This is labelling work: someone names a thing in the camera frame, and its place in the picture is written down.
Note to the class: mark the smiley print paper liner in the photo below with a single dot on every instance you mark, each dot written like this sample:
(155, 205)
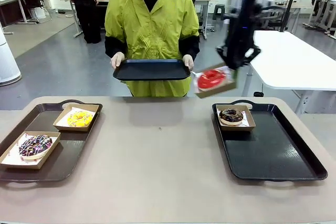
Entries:
(10, 158)
(246, 122)
(61, 121)
(196, 83)

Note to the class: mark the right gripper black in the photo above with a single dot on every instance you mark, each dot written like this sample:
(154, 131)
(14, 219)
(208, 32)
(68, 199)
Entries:
(239, 40)

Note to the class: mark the yellow sprinkled donut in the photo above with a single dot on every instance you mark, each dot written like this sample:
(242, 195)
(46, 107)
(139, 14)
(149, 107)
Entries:
(73, 122)

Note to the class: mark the black plug on floor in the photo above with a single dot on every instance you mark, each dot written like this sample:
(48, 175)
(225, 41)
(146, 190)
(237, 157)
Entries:
(258, 94)

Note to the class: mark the black serving tray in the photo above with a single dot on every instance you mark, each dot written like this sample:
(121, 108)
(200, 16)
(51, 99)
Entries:
(152, 70)

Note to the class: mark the brown plastic serving tray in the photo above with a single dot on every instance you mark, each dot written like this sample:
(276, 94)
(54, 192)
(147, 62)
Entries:
(65, 155)

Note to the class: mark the chocolate sprinkled donut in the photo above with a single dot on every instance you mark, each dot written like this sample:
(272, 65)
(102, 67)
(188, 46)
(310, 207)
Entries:
(225, 120)

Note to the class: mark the person's left hand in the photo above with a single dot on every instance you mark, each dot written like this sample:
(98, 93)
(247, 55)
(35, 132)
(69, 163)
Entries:
(189, 61)

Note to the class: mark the large white table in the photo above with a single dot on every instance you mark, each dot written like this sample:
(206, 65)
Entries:
(288, 58)

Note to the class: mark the person in yellow-green jacket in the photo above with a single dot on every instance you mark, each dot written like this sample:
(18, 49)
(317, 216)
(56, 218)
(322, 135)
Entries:
(149, 24)

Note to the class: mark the grey plastic stool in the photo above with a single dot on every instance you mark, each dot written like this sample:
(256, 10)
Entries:
(219, 11)

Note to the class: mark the person's right forearm black sleeve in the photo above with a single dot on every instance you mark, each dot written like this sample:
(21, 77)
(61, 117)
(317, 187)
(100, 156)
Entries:
(114, 47)

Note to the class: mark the red glazed donut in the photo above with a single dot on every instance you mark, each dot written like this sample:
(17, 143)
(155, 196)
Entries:
(207, 83)

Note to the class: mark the brown cardboard food box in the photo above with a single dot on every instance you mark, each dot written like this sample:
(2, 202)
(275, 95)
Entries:
(236, 128)
(26, 166)
(71, 128)
(215, 93)

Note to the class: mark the white cylindrical appliance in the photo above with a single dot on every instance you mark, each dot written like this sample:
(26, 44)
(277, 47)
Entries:
(8, 61)

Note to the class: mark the bystander in black clothes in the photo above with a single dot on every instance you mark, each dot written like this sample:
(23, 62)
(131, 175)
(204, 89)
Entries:
(89, 11)

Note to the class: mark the person's right hand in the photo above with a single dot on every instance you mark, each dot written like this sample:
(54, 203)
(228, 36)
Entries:
(117, 58)

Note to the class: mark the person's left forearm black sleeve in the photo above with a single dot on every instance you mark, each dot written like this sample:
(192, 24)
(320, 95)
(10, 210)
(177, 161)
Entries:
(190, 47)

